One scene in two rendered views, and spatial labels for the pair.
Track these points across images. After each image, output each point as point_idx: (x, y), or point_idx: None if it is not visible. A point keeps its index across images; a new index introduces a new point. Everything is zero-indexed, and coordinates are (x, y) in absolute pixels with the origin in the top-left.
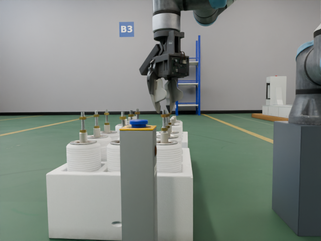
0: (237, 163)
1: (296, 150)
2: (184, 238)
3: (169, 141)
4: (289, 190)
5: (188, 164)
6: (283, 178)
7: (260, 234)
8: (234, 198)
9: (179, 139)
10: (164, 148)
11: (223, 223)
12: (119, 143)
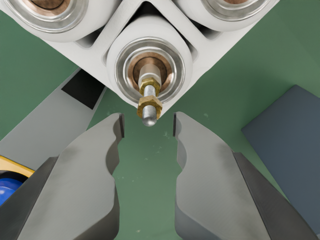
0: None
1: (298, 193)
2: None
3: (171, 70)
4: (276, 141)
5: (206, 66)
6: (300, 134)
7: (220, 109)
8: (308, 25)
9: (246, 25)
10: (125, 101)
11: (217, 72)
12: (20, 19)
